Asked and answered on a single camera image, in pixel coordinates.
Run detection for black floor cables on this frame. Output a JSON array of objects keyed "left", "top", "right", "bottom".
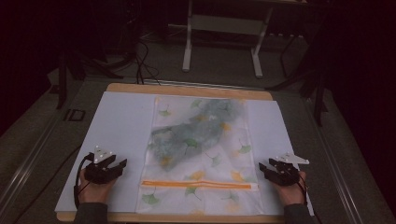
[{"left": 133, "top": 39, "right": 162, "bottom": 86}]

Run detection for black metal stand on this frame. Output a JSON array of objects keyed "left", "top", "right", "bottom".
[
  {"left": 55, "top": 46, "right": 124, "bottom": 110},
  {"left": 266, "top": 29, "right": 330, "bottom": 128}
]

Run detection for grey-green fluffy cloth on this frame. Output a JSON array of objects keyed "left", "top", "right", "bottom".
[{"left": 148, "top": 98, "right": 246, "bottom": 172}]

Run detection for black floor socket plate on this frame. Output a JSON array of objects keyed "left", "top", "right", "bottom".
[{"left": 63, "top": 108, "right": 87, "bottom": 122}]

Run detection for person's right hand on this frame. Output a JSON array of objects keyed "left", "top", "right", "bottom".
[{"left": 272, "top": 171, "right": 308, "bottom": 207}]

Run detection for leaf print mesh laundry bag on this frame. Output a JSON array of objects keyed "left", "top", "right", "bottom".
[{"left": 135, "top": 95, "right": 264, "bottom": 217}]

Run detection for silver floor rail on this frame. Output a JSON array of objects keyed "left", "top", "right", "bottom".
[
  {"left": 0, "top": 113, "right": 64, "bottom": 214},
  {"left": 302, "top": 94, "right": 366, "bottom": 224}
]

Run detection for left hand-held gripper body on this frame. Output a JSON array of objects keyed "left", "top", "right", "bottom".
[{"left": 83, "top": 144, "right": 123, "bottom": 185}]

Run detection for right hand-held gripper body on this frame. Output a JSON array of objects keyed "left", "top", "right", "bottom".
[{"left": 268, "top": 151, "right": 310, "bottom": 188}]

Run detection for white table mat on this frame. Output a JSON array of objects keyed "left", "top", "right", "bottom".
[{"left": 54, "top": 91, "right": 315, "bottom": 217}]

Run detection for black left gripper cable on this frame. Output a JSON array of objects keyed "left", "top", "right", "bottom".
[{"left": 73, "top": 152, "right": 95, "bottom": 210}]

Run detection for person's left hand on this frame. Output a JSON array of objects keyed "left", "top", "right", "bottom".
[{"left": 78, "top": 169, "right": 118, "bottom": 205}]

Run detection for white metal desk frame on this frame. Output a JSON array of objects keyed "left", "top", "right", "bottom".
[{"left": 181, "top": 0, "right": 310, "bottom": 79}]

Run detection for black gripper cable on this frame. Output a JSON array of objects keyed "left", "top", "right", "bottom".
[
  {"left": 73, "top": 152, "right": 95, "bottom": 210},
  {"left": 297, "top": 171, "right": 316, "bottom": 217}
]

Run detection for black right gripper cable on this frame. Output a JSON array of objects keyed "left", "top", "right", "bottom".
[{"left": 297, "top": 171, "right": 316, "bottom": 217}]

